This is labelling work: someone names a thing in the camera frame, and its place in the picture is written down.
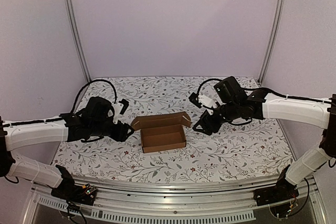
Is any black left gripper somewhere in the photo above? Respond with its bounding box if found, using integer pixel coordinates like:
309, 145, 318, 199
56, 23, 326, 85
90, 120, 134, 142

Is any brown cardboard box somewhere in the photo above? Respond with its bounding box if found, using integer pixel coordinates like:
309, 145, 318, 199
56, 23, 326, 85
131, 112, 192, 153

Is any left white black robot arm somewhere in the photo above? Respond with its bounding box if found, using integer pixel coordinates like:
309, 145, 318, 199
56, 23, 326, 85
1, 97, 134, 200

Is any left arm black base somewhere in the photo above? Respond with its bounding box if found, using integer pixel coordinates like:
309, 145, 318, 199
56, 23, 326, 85
51, 165, 98, 206

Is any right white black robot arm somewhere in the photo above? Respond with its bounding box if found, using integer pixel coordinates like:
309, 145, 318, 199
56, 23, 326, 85
189, 76, 335, 201

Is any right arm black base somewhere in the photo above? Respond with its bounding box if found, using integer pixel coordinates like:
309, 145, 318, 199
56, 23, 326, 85
253, 165, 299, 206

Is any floral patterned table mat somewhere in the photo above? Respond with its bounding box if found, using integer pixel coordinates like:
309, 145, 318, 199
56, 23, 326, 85
53, 77, 293, 184

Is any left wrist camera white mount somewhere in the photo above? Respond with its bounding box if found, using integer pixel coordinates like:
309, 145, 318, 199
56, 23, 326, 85
112, 99, 129, 124

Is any aluminium front rail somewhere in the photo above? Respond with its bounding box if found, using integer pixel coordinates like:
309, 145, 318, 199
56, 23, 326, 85
24, 176, 327, 223

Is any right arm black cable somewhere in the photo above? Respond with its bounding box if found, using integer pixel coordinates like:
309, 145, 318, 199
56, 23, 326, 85
196, 78, 333, 104

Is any left aluminium frame post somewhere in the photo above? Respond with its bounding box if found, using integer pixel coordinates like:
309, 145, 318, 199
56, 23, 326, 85
64, 0, 91, 82

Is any aluminium frame post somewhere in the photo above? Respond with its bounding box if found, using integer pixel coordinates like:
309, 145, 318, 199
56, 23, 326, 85
257, 0, 285, 85
64, 0, 91, 82

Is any right aluminium frame post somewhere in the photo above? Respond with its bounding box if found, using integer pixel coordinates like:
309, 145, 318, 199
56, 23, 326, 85
257, 0, 285, 85

